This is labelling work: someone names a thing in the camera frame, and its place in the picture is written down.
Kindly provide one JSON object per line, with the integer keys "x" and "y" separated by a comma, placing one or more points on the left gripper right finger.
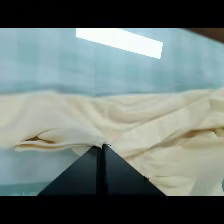
{"x": 125, "y": 176}

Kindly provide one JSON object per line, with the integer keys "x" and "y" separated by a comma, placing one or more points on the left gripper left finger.
{"x": 81, "y": 176}

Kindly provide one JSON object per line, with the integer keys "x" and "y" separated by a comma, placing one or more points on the cream shirt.
{"x": 140, "y": 123}

